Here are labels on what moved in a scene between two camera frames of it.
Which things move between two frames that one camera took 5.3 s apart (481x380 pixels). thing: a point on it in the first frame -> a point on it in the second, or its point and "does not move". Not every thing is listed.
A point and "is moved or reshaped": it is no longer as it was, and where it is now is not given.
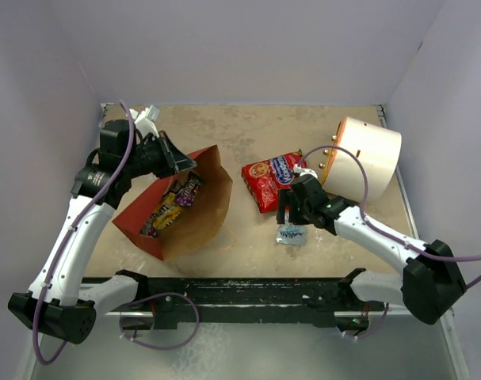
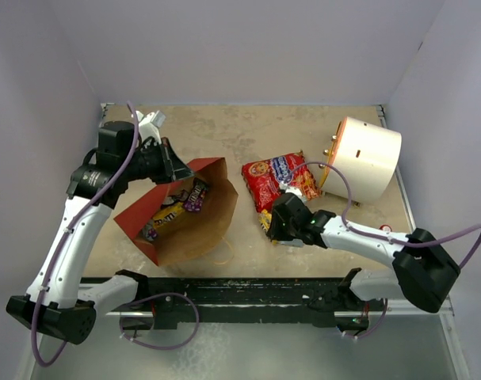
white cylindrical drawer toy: [362, 161] does not move
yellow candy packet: [166, 213] -> [265, 219]
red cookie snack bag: [265, 178] does not move
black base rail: [289, 302] does not move
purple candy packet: [186, 195] -> [194, 202]
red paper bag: [196, 224] is moved or reshaped
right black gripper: [288, 198] -> [275, 233]
